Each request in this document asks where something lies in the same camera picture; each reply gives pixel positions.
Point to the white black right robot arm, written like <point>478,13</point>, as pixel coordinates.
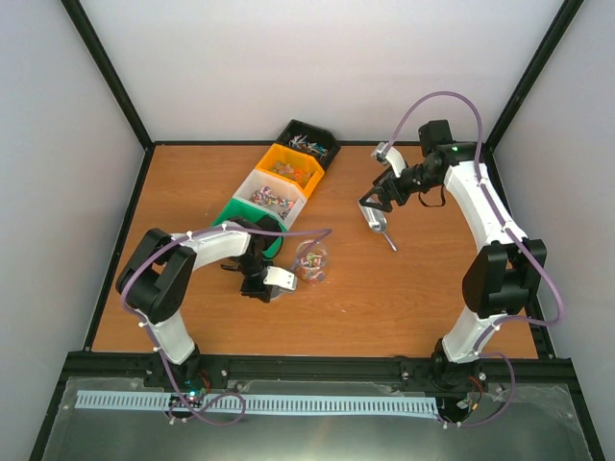
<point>504,276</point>

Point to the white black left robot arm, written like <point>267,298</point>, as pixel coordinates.
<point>154,281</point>

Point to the green candy bin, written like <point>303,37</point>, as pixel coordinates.
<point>258,215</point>

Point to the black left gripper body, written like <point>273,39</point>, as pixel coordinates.
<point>248,287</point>

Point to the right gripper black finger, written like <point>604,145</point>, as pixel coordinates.
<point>377,191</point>
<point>378,205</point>

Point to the silver metal scoop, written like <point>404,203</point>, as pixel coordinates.
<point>377,223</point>

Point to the round metal jar lid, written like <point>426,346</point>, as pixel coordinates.
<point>276,292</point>

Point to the grey metal front plate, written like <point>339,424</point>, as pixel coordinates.
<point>525,422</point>

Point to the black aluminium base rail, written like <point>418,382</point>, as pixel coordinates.
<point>404,373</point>

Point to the clear plastic jar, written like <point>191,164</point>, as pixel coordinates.
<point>312,261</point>

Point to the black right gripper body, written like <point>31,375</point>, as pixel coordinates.
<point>402,194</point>

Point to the light blue slotted cable duct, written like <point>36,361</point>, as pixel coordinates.
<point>269,405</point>

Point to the yellow candy bin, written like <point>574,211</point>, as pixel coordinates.
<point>293,167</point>

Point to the black candy bin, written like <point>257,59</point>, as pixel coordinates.
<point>311,140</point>

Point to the white candy bin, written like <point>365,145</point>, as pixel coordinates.
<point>282,198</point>

